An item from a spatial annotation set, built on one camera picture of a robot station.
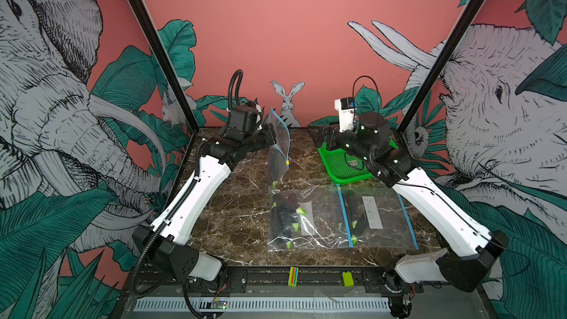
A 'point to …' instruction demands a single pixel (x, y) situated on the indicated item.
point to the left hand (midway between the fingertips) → (278, 129)
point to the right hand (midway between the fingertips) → (317, 122)
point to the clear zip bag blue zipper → (374, 217)
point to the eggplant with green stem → (278, 165)
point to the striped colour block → (293, 276)
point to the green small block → (348, 279)
